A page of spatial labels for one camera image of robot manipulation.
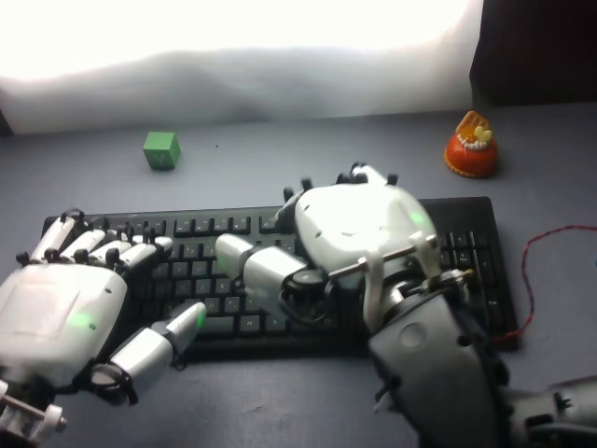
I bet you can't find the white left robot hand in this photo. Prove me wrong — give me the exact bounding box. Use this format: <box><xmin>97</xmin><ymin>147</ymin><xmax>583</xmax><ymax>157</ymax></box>
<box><xmin>0</xmin><ymin>208</ymin><xmax>207</xmax><ymax>407</ymax></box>

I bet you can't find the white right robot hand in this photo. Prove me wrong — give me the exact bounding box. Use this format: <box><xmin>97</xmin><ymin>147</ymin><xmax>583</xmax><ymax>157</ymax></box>
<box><xmin>214</xmin><ymin>161</ymin><xmax>442</xmax><ymax>326</ymax></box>

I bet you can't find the grey table cloth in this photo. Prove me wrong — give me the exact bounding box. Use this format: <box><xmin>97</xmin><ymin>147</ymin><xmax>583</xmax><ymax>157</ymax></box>
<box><xmin>0</xmin><ymin>105</ymin><xmax>597</xmax><ymax>448</ymax></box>

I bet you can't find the orange toy cake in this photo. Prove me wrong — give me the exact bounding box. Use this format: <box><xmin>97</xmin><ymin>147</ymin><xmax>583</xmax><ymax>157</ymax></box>
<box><xmin>443</xmin><ymin>110</ymin><xmax>499</xmax><ymax>179</ymax></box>

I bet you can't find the black computer keyboard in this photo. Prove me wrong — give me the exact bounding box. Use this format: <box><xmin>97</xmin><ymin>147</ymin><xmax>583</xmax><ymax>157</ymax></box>
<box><xmin>42</xmin><ymin>195</ymin><xmax>520</xmax><ymax>358</ymax></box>

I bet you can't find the white sheet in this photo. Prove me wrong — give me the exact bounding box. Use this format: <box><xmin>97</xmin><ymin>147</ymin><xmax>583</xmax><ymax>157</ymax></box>
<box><xmin>0</xmin><ymin>0</ymin><xmax>484</xmax><ymax>136</ymax></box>

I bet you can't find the green cube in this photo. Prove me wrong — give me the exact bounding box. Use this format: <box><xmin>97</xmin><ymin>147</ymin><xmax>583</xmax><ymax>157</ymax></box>
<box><xmin>142</xmin><ymin>131</ymin><xmax>182</xmax><ymax>172</ymax></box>

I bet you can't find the black backdrop panel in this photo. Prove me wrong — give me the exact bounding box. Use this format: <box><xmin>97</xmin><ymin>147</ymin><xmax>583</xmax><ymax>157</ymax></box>
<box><xmin>468</xmin><ymin>0</ymin><xmax>597</xmax><ymax>111</ymax></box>

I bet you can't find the red and black twisted wire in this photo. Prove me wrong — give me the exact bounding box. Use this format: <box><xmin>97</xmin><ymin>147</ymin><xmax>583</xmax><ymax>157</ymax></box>
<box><xmin>489</xmin><ymin>225</ymin><xmax>597</xmax><ymax>344</ymax></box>

